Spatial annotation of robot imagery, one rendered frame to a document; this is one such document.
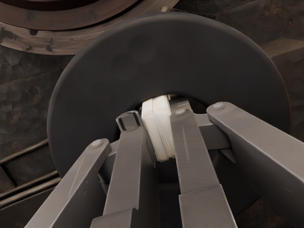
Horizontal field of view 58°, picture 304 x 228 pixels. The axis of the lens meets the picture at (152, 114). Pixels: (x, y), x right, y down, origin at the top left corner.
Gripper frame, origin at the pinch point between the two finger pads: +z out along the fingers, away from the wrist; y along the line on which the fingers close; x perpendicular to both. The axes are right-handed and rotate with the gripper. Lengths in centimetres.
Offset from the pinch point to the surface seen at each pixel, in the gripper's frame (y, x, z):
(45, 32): -13.7, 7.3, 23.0
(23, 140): -30.7, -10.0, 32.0
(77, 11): -7.9, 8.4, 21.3
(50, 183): -23.7, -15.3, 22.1
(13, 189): -35.5, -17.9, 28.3
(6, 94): -29.4, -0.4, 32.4
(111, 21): -4.4, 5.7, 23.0
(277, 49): 17.0, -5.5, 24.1
